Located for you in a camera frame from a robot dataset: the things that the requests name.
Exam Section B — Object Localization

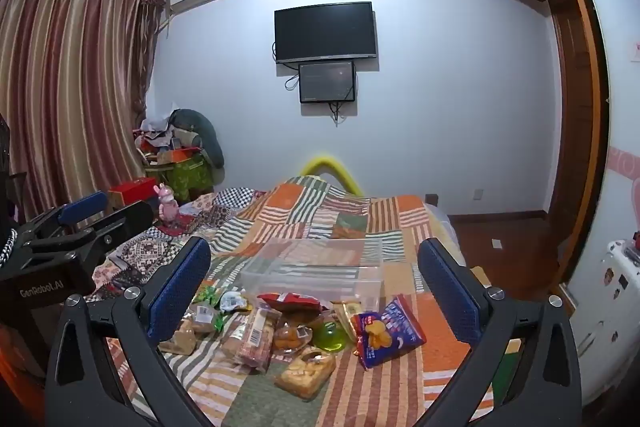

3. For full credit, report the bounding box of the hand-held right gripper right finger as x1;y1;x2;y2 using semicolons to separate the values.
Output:
416;237;584;427

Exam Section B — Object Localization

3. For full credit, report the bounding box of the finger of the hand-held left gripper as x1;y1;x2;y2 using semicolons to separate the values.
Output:
20;190;110;249
27;200;155;254

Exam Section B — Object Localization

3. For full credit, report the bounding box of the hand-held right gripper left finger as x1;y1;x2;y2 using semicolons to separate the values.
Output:
45;236;213;427

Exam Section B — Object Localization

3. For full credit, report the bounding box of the blue snack bag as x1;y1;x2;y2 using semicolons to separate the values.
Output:
351;294;427;371

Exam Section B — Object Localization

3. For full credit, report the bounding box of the round cracker sleeve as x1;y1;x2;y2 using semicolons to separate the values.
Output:
234;306;282;374

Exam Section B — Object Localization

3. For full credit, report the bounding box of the small rice cracker packet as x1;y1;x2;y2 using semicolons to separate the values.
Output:
332;299;364;344

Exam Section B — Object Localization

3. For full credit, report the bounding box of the round golden pastry packet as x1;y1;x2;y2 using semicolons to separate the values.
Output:
272;324;314;353

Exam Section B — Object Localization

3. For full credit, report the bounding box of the green jelly cup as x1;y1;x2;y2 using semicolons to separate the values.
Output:
312;321;349;353

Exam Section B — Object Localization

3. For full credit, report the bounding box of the clear plastic container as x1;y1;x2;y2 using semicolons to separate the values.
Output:
240;238;385;304

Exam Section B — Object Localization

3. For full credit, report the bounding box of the clear pastry packet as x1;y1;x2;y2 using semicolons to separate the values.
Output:
274;347;337;401

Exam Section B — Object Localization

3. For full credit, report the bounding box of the red box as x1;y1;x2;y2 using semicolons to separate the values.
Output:
108;177;159;210

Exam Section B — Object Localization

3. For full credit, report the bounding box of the pink plush toy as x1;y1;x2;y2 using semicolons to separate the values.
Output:
157;183;180;222

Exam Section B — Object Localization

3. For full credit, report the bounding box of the white wrapped snack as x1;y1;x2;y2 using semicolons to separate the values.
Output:
220;290;252;312

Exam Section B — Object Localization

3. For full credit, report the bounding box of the checkered patchwork blanket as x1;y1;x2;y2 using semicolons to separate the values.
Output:
92;187;263;300

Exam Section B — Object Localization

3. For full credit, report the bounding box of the green patterned bag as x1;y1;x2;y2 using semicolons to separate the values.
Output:
166;151;217;204

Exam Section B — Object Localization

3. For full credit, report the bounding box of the pile of clothes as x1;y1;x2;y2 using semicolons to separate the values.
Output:
132;116;202;168

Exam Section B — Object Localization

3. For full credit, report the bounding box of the red snack bag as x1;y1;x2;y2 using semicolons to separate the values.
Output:
257;292;322;314

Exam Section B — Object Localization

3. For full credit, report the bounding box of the grey plush pillow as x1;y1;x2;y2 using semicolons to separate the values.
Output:
170;108;226;169

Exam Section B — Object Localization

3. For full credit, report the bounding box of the striped brown curtain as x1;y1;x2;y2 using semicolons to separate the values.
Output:
0;0;167;224

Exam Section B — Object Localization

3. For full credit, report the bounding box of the striped patchwork quilt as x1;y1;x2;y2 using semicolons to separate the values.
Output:
100;176;501;427

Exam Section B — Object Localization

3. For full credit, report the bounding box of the white appliance with stickers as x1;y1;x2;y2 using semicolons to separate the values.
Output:
574;239;640;404

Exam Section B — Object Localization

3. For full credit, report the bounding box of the yellow foam tube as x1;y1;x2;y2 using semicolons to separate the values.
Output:
298;152;369;198

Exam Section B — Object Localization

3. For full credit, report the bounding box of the brown wooden door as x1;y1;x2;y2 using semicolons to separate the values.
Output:
547;0;593;220

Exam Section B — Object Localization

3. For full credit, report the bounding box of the small black monitor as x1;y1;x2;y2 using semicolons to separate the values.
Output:
298;61;357;104

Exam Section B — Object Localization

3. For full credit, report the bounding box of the white wardrobe sliding door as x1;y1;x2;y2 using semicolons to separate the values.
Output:
562;0;640;408

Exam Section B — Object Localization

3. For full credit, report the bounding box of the black wall television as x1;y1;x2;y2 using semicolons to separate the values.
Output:
273;1;377;64

